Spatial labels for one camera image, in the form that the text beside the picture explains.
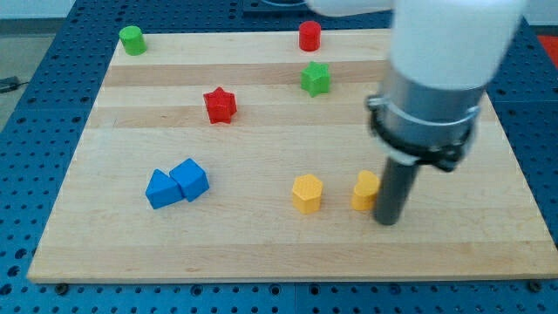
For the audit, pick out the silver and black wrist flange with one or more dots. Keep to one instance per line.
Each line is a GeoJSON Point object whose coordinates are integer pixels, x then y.
{"type": "Point", "coordinates": [423, 125]}

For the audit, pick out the yellow heart block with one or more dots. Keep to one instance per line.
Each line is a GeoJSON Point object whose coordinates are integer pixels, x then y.
{"type": "Point", "coordinates": [365, 191]}

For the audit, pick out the black device on floor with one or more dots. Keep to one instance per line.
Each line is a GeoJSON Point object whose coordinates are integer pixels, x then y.
{"type": "Point", "coordinates": [9, 84]}

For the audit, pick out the yellow hexagon block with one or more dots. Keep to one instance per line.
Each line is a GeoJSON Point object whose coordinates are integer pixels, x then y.
{"type": "Point", "coordinates": [307, 194]}

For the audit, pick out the red cylinder block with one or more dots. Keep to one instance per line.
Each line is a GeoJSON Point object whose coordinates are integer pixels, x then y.
{"type": "Point", "coordinates": [309, 36]}

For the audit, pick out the green cylinder block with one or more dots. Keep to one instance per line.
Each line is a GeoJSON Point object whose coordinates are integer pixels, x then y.
{"type": "Point", "coordinates": [132, 40]}

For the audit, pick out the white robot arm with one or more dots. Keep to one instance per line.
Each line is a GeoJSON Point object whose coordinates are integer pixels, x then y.
{"type": "Point", "coordinates": [443, 54]}

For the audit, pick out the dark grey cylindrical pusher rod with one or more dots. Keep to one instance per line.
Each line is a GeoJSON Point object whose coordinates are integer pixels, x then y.
{"type": "Point", "coordinates": [396, 184]}

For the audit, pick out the red star block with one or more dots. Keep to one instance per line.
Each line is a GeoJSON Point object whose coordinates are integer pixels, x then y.
{"type": "Point", "coordinates": [220, 105]}

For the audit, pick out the green star block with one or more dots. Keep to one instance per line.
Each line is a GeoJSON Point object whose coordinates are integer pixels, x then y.
{"type": "Point", "coordinates": [315, 78]}

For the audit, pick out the wooden board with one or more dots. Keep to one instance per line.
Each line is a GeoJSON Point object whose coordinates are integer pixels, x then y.
{"type": "Point", "coordinates": [477, 222]}

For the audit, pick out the blue triangle block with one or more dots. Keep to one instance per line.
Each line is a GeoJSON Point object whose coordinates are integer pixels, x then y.
{"type": "Point", "coordinates": [162, 190]}

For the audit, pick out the blue cube block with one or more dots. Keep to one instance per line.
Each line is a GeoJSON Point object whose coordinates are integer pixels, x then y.
{"type": "Point", "coordinates": [191, 179]}

